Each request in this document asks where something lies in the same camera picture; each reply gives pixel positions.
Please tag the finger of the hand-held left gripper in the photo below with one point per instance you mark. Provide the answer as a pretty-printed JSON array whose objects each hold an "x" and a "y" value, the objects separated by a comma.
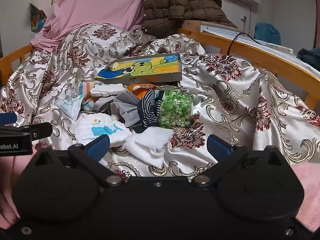
[
  {"x": 37, "y": 130},
  {"x": 7, "y": 118}
]

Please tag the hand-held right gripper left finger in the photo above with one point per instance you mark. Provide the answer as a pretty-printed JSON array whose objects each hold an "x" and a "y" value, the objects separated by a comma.
[{"x": 98, "y": 146}]

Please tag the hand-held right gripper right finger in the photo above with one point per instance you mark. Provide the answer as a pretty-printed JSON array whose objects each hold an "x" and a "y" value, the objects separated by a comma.
[{"x": 217, "y": 145}]

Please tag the white diaper blue print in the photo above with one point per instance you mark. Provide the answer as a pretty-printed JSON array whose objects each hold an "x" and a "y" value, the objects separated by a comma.
[{"x": 105, "y": 127}]

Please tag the white wet wipes packet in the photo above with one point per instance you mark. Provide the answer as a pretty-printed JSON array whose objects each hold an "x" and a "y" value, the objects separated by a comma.
[{"x": 70, "y": 106}]

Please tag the grey cloth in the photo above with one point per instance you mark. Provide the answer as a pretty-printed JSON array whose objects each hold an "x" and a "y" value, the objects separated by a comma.
[{"x": 127, "y": 105}]

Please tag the white gauze cloth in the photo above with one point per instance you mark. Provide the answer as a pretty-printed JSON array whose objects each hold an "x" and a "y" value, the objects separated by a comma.
[{"x": 150, "y": 142}]

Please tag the navy striped sock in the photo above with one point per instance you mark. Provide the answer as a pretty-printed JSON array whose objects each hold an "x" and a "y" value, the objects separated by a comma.
[{"x": 150, "y": 107}]

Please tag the orange cloth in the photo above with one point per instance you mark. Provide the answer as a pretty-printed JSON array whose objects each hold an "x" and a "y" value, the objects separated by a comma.
[{"x": 140, "y": 91}]

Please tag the metal tin box cartoon picture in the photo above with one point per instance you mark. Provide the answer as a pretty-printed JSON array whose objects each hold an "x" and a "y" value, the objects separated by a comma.
[{"x": 150, "y": 66}]

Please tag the pink fleece garment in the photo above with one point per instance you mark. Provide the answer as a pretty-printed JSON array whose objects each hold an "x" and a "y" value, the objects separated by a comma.
[{"x": 10, "y": 180}]

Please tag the floral satin blanket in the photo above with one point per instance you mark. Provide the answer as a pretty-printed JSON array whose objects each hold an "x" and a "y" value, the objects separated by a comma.
[{"x": 250, "y": 105}]

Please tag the white foam piece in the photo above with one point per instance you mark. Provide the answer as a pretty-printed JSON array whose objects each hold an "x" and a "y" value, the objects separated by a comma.
[{"x": 107, "y": 90}]

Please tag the pale striped sock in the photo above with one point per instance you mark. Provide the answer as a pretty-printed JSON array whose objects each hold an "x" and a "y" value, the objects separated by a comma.
[{"x": 86, "y": 88}]

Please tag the blue garment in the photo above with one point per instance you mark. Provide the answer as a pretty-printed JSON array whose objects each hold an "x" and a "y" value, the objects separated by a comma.
[{"x": 267, "y": 33}]

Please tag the dark garment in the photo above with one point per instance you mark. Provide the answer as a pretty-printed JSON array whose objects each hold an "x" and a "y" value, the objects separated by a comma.
[{"x": 310, "y": 56}]

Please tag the pink bedsheet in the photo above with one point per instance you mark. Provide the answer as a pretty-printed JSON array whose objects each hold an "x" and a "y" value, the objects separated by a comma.
[{"x": 100, "y": 5}]

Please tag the brown quilted jacket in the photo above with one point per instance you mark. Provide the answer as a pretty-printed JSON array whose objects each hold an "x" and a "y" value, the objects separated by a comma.
[{"x": 175, "y": 2}]

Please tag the wooden bed frame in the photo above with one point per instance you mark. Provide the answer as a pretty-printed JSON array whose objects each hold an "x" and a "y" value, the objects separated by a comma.
[{"x": 262, "y": 52}]

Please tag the colourful wall poster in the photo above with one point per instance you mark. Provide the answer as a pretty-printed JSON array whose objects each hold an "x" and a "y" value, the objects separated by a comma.
[{"x": 37, "y": 17}]

